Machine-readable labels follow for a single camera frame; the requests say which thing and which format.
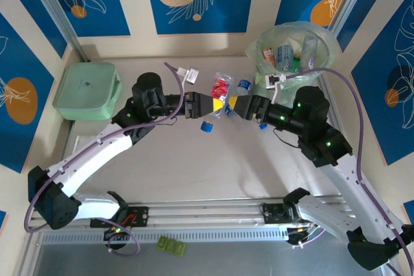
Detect red gold label bottle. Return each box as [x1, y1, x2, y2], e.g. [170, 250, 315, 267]
[261, 47, 276, 65]

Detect pale green zip pouch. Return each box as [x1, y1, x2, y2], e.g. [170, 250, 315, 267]
[52, 61, 123, 121]

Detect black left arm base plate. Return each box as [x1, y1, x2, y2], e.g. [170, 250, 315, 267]
[89, 205, 150, 228]

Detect small blue label water bottle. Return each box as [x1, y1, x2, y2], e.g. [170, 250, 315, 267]
[237, 77, 254, 96]

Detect plain clear plastic bottle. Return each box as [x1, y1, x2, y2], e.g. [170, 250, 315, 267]
[300, 35, 320, 63]

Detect clear bottle blue red label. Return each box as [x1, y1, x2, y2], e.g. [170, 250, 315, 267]
[200, 72, 234, 133]

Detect slotted grey cable duct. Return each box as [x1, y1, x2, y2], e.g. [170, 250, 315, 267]
[40, 227, 292, 245]

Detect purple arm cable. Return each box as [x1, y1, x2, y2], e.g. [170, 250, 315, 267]
[286, 68, 414, 276]
[25, 61, 186, 257]

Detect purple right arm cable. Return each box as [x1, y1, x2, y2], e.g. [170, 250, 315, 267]
[286, 68, 414, 276]

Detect aluminium mounting rail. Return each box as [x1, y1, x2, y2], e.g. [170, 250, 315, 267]
[27, 195, 379, 235]

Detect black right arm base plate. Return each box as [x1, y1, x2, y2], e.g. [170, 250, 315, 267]
[261, 203, 321, 225]

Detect mesh bin with green liner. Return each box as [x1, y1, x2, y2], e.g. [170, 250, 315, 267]
[245, 21, 340, 96]

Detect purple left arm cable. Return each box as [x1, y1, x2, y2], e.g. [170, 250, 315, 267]
[25, 61, 186, 257]

